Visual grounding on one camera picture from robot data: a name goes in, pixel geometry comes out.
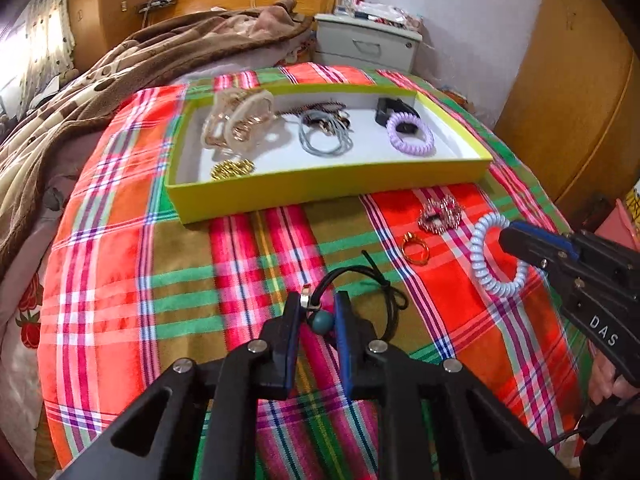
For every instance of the plaid cloth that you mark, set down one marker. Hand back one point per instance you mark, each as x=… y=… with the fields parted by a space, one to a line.
x=150 y=280

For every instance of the wooden wardrobe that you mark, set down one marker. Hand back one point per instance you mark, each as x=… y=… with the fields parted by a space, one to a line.
x=110 y=5

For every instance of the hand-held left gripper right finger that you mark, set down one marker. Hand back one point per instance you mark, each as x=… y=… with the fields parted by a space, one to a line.
x=345 y=342

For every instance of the brown patterned blanket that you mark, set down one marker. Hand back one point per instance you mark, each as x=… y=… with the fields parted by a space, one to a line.
x=75 y=100

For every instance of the pink cloth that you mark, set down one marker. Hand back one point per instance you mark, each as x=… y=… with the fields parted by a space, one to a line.
x=302 y=50

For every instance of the clutter on nightstand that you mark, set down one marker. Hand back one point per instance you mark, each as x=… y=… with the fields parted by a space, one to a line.
x=380 y=10

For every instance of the yellow-green cardboard box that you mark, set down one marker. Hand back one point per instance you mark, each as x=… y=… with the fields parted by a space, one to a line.
x=320 y=190

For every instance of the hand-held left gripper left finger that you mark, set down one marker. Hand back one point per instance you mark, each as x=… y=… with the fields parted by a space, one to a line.
x=291 y=342

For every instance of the wooden cabinet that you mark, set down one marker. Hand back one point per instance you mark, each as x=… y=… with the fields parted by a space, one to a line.
x=575 y=85

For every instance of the pink box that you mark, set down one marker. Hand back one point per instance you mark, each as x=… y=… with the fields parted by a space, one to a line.
x=620 y=220

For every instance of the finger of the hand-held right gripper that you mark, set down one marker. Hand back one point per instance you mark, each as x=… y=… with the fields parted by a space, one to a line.
x=530 y=255
x=545 y=240

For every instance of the person's right hand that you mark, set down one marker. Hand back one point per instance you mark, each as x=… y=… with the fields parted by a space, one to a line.
x=612 y=385

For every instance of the floral bedsheet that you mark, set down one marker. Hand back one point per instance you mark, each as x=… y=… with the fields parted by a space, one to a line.
x=25 y=340

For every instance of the grey nightstand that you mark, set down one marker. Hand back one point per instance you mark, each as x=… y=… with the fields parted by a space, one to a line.
x=370 y=45

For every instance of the patterned curtain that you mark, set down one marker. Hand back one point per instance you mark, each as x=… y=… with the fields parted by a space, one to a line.
x=50 y=25

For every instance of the black wristband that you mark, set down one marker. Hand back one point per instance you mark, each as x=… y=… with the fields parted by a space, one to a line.
x=385 y=107

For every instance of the beige hair claw clip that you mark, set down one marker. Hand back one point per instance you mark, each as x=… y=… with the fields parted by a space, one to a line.
x=240 y=120

